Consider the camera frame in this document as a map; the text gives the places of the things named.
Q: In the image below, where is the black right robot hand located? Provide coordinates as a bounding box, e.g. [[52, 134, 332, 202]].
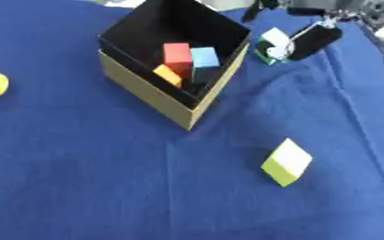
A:
[[239, 0, 347, 62]]

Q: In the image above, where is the green block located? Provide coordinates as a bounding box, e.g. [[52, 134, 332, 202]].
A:
[[252, 26, 297, 67]]

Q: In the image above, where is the yellow-green block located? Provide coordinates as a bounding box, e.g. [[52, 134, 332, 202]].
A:
[[258, 137, 316, 188]]

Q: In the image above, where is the red block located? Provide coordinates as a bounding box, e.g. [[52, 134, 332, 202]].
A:
[[160, 42, 196, 76]]

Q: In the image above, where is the tan cardboard box black inside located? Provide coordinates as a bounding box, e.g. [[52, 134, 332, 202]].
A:
[[96, 0, 253, 131]]

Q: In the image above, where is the orange block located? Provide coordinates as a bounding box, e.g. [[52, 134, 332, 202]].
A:
[[151, 64, 185, 89]]

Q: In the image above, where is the light blue block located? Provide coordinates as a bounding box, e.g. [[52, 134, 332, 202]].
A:
[[188, 46, 224, 84]]

